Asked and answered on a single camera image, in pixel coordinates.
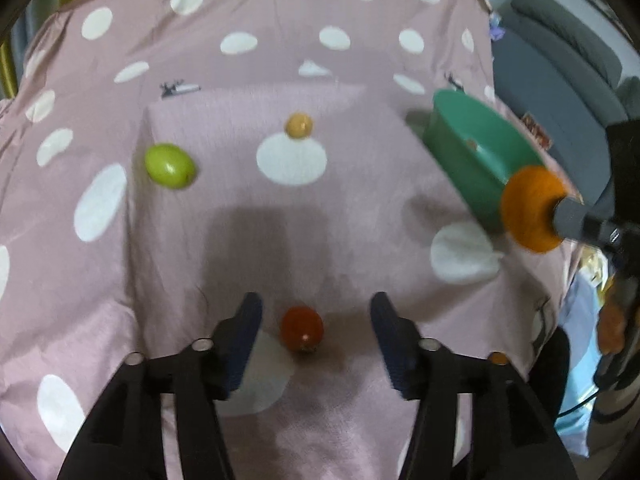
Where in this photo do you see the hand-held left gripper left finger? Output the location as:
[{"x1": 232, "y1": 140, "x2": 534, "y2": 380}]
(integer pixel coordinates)
[{"x1": 57, "y1": 291, "x2": 265, "y2": 480}]

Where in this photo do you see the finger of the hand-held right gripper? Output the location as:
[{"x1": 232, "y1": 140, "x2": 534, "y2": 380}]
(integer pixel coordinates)
[{"x1": 550, "y1": 197, "x2": 626, "y2": 250}]

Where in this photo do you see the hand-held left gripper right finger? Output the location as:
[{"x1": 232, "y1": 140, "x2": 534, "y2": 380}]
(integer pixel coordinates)
[{"x1": 369, "y1": 291, "x2": 581, "y2": 480}]

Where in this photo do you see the small mandarin orange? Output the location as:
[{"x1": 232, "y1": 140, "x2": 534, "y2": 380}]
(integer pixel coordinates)
[{"x1": 501, "y1": 166, "x2": 568, "y2": 253}]

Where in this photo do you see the red cherry tomato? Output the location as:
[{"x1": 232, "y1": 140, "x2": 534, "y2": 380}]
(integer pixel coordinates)
[{"x1": 280, "y1": 306, "x2": 325, "y2": 353}]

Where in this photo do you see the green plastic bowl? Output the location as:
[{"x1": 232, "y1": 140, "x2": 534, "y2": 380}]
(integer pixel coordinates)
[{"x1": 424, "y1": 89, "x2": 551, "y2": 233}]

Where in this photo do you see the person's right forearm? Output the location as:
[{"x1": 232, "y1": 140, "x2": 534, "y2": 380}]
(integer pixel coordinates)
[{"x1": 590, "y1": 375, "x2": 640, "y2": 458}]

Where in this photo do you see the person's right hand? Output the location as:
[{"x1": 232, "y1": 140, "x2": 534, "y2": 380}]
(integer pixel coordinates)
[{"x1": 597, "y1": 285, "x2": 630, "y2": 357}]

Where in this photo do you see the red snack packet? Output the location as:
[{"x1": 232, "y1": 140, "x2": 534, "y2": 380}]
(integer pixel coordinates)
[{"x1": 521, "y1": 112, "x2": 553, "y2": 151}]

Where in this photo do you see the pink polka dot blanket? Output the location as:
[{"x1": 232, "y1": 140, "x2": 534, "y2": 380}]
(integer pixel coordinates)
[{"x1": 0, "y1": 0, "x2": 586, "y2": 480}]

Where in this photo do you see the light blue plastic bag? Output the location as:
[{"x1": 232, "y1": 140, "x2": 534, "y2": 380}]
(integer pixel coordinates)
[{"x1": 555, "y1": 250, "x2": 617, "y2": 456}]

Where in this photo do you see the grey sofa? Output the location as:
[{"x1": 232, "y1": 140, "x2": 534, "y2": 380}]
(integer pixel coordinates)
[{"x1": 492, "y1": 0, "x2": 640, "y2": 201}]

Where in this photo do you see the green jujube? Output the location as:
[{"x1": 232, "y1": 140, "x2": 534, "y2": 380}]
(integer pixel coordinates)
[{"x1": 145, "y1": 143, "x2": 196, "y2": 191}]

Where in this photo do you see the small brown round fruit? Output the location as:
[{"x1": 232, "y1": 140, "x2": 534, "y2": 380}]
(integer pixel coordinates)
[{"x1": 285, "y1": 112, "x2": 314, "y2": 140}]

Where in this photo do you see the grey curtain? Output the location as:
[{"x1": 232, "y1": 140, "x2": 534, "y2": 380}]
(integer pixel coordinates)
[{"x1": 10, "y1": 0, "x2": 76, "y2": 61}]

